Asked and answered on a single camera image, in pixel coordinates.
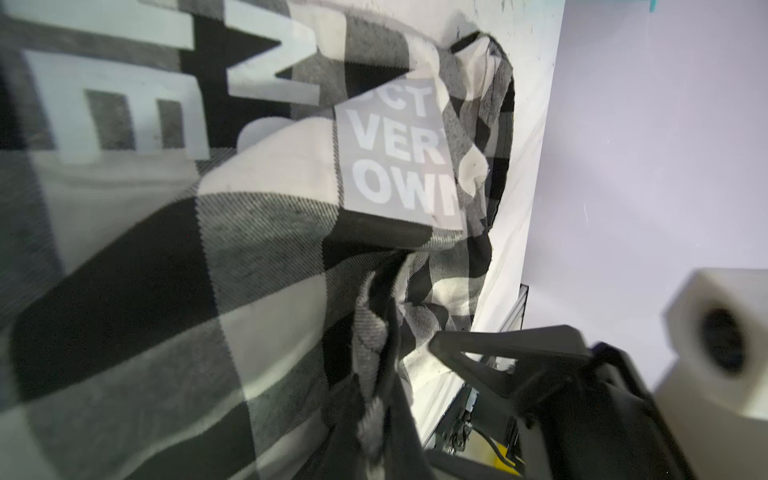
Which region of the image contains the black white checkered shirt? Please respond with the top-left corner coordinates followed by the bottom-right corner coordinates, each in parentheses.
top-left (1, 1), bottom-right (514, 479)

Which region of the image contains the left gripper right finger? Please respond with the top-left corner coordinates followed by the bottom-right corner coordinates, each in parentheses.
top-left (380, 361), bottom-right (435, 480)

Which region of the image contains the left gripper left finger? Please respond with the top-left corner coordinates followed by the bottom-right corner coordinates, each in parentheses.
top-left (294, 377), bottom-right (372, 480)

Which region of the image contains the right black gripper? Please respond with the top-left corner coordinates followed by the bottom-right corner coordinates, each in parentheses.
top-left (429, 325), bottom-right (696, 479)

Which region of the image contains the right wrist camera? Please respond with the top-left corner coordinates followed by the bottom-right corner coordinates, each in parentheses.
top-left (655, 268), bottom-right (767, 479)

